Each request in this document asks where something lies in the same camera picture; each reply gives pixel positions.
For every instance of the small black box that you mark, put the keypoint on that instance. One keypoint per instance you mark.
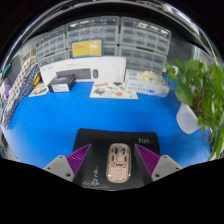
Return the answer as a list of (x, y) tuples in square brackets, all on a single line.
[(61, 83)]

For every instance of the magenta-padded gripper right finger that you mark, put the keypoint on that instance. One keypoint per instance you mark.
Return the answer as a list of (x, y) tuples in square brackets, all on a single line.
[(148, 160)]

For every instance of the white plastic crate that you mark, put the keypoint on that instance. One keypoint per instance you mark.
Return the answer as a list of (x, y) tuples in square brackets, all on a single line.
[(28, 57)]

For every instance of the transparent pink computer mouse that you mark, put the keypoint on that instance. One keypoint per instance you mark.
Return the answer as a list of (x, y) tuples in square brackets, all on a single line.
[(118, 163)]

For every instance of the small illustrated card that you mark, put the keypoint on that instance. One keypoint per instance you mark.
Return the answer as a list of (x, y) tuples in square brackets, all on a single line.
[(39, 90)]

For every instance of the green potted plant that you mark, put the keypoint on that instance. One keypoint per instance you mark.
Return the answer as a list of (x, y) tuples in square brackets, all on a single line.
[(186, 120)]

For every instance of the grey drawer cabinet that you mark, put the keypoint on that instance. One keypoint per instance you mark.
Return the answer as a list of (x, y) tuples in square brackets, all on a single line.
[(51, 43), (143, 36), (93, 30)]

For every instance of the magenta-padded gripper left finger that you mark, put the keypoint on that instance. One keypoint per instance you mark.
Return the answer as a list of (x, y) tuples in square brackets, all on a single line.
[(78, 160)]

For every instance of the large illustrated card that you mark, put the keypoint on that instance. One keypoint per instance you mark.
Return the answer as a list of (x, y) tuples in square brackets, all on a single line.
[(113, 90)]

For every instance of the black mouse pad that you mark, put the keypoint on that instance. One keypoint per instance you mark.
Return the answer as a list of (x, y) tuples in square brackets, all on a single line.
[(100, 140)]

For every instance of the long white keyboard box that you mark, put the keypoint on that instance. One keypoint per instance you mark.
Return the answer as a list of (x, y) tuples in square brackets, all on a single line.
[(110, 66)]

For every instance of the yellow flat box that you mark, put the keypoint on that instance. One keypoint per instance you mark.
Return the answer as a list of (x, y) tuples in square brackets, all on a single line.
[(86, 48)]

